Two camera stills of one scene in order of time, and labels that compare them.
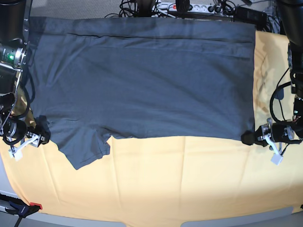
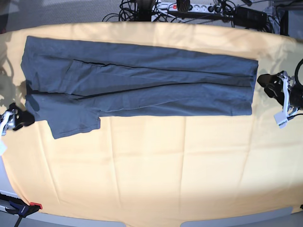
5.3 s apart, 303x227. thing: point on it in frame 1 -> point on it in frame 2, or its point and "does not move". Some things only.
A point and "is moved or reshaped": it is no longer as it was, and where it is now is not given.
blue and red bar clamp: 19,208 does not move
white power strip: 195,7 does not move
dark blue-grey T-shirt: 94,78 is moved or reshaped
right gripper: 289,131 -> 277,86
